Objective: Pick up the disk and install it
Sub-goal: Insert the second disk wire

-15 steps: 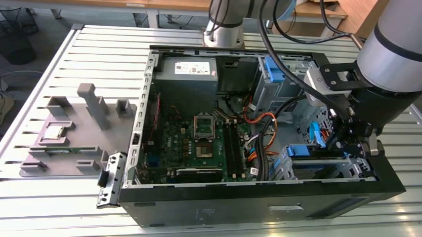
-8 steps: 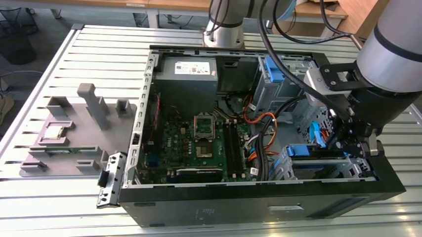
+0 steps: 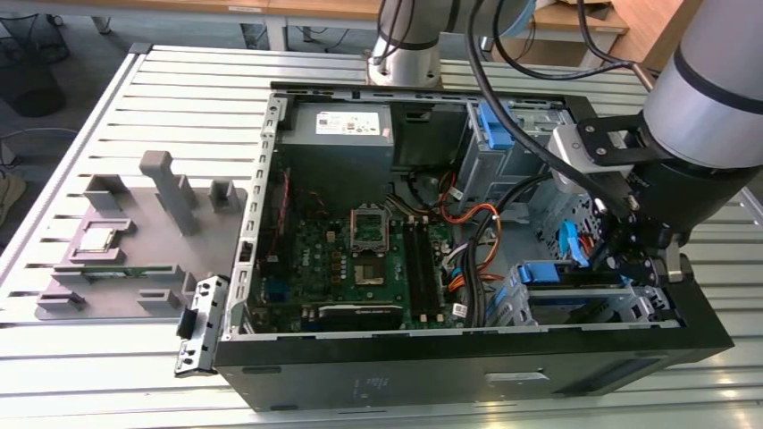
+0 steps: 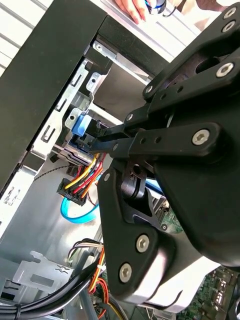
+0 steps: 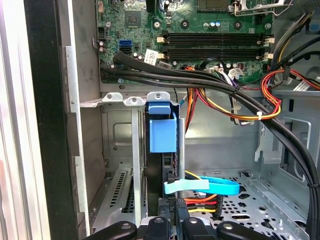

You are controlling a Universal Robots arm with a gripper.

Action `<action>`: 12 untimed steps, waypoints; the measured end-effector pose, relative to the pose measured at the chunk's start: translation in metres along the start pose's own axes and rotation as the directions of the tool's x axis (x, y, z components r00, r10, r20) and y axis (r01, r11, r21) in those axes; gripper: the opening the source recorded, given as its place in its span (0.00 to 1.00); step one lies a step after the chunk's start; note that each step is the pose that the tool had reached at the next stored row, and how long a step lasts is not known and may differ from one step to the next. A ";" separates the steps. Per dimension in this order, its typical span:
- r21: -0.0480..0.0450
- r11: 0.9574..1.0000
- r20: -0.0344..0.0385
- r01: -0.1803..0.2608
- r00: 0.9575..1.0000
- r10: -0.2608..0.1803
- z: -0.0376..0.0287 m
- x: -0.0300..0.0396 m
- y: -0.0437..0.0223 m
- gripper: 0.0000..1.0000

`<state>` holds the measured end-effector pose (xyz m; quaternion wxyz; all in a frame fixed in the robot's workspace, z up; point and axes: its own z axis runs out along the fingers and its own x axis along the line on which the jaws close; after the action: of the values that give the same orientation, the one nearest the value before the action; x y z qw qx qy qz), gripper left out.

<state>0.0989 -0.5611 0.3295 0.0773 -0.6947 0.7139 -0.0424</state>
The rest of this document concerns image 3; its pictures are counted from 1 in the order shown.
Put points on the black bin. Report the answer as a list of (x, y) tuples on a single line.
[(39, 94)]

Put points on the black RAM slot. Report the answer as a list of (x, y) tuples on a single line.
[(432, 268), (416, 268)]

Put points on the black mesh basket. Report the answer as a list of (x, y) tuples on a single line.
[(36, 42)]

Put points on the hard disk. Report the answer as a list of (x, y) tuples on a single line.
[(539, 273)]

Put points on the silver disk bay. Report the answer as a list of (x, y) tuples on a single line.
[(585, 292)]

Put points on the black graphics card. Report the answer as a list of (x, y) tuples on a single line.
[(358, 315)]

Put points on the grey power supply unit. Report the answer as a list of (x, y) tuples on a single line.
[(298, 129)]

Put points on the empty blue drive carrier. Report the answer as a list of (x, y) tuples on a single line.
[(490, 134)]

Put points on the CPU socket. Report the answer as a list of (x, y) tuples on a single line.
[(370, 273)]

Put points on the black PC case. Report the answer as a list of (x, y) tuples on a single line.
[(418, 380)]

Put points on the grey parts rack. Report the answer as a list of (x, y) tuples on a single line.
[(148, 259)]

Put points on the metal card retention bracket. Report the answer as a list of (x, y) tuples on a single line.
[(206, 313)]

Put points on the short wooden top desk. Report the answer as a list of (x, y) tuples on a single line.
[(558, 20)]

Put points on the green motherboard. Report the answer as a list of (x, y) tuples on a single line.
[(322, 250)]

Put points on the long wooden top desk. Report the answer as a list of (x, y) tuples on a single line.
[(179, 5)]

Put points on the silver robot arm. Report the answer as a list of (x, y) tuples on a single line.
[(703, 89)]

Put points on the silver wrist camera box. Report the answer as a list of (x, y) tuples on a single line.
[(573, 147)]

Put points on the silver CPU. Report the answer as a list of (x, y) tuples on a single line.
[(98, 240)]

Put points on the green RAM stick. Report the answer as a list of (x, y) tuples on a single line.
[(146, 270)]

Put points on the brown wooden cabinet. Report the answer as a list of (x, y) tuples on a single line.
[(650, 27)]

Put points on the silver drive cage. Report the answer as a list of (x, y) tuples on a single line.
[(486, 174)]

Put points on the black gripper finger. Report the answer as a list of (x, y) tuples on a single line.
[(650, 263), (605, 232)]

